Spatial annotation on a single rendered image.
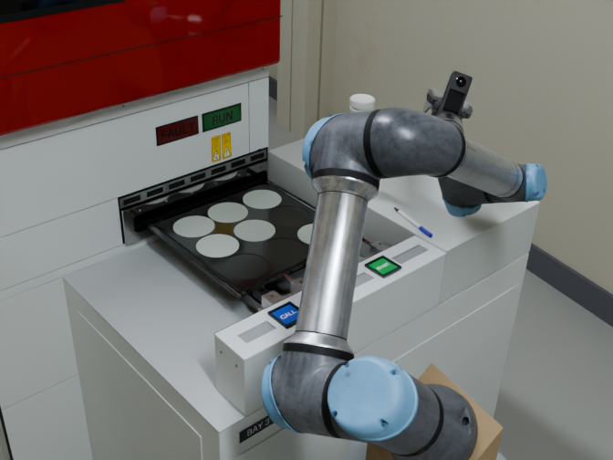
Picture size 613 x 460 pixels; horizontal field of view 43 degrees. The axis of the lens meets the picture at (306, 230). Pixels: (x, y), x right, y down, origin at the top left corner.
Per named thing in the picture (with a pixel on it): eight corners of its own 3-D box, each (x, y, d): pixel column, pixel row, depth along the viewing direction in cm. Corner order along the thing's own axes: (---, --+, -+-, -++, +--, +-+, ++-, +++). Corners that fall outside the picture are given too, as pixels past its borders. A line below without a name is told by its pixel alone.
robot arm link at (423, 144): (431, 90, 118) (550, 157, 156) (371, 99, 125) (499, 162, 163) (429, 164, 117) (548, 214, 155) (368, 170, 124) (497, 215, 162)
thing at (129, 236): (123, 243, 189) (119, 209, 184) (264, 189, 214) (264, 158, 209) (127, 245, 188) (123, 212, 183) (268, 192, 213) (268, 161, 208)
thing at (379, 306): (215, 390, 150) (212, 333, 143) (408, 285, 182) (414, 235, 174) (244, 417, 144) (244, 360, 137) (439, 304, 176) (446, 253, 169)
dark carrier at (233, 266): (154, 225, 187) (154, 224, 187) (265, 183, 207) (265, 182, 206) (240, 292, 165) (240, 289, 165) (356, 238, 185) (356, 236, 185)
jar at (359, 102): (342, 129, 221) (344, 97, 216) (360, 122, 225) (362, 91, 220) (359, 137, 217) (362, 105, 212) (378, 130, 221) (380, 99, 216)
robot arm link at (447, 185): (490, 218, 159) (477, 170, 155) (441, 220, 166) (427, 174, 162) (503, 200, 164) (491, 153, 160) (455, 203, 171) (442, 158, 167)
